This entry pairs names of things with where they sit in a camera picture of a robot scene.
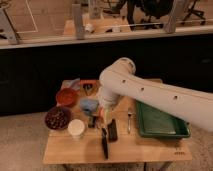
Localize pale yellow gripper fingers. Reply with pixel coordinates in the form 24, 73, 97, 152
102, 109, 112, 126

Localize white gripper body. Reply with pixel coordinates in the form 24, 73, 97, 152
97, 87, 120, 110

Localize blue sponge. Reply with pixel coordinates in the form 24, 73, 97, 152
79, 98, 99, 116

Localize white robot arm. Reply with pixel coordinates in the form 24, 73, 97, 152
98, 57, 213, 132

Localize red bowl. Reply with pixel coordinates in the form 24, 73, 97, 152
56, 88, 78, 106

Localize dark bowl with beans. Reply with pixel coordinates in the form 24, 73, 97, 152
45, 106, 71, 130

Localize black rectangular block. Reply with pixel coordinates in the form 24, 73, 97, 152
108, 120, 118, 142

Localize small dark object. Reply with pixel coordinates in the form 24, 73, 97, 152
88, 116, 97, 128

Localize metal fork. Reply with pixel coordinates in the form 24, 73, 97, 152
127, 108, 133, 134

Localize white cup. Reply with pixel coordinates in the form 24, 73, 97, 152
68, 119, 86, 139

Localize grey cloth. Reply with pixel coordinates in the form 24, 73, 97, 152
62, 78, 80, 91

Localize green plastic tray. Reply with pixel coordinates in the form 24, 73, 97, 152
136, 101, 191, 139

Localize background wooden table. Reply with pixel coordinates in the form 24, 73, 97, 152
63, 18, 131, 36

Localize black office chair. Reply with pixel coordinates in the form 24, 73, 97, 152
127, 0, 174, 30

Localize black handled knife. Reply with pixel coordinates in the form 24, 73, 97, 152
101, 128, 108, 159

